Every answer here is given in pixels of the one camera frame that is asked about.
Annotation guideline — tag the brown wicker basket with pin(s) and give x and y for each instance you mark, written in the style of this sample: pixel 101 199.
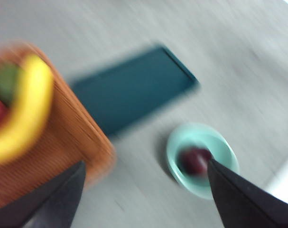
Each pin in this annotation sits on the brown wicker basket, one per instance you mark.
pixel 63 133

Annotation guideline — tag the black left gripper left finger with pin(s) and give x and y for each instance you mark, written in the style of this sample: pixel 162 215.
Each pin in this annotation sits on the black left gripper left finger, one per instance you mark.
pixel 51 202

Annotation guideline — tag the yellow banana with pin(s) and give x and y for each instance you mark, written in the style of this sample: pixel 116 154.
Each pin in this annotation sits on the yellow banana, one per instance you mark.
pixel 32 114

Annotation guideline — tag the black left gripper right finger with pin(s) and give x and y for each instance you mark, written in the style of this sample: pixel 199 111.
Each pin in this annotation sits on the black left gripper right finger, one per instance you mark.
pixel 243 204

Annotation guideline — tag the dark red plum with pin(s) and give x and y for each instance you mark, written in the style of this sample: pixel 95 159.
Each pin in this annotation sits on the dark red plum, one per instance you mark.
pixel 193 161

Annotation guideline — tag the green vegetable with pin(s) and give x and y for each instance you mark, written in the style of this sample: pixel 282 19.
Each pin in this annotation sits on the green vegetable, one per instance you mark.
pixel 6 80

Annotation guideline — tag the dark rectangular tray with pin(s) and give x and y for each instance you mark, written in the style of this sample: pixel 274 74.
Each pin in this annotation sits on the dark rectangular tray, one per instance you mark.
pixel 134 92

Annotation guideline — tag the teal ribbed bowl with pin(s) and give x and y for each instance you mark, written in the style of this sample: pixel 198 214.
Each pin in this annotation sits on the teal ribbed bowl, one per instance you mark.
pixel 193 185

